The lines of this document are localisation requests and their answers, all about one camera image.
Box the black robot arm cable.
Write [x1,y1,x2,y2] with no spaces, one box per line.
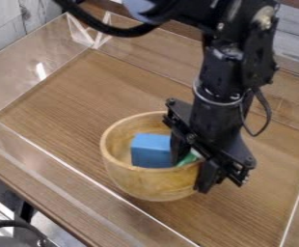
[54,0,166,39]

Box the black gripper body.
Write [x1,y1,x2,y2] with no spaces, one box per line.
[161,81,257,187]

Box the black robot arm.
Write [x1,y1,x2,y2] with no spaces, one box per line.
[122,0,280,193]

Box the blue foam block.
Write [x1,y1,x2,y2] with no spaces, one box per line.
[130,133,172,168]

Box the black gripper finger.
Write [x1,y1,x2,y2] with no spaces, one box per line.
[169,133,189,166]
[193,159,220,194]

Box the brown wooden bowl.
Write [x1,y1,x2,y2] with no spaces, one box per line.
[98,111,200,202]

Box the clear acrylic tray wall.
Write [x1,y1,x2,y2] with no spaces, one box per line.
[0,15,299,247]

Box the green Expo marker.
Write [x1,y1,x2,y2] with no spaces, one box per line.
[176,150,202,167]

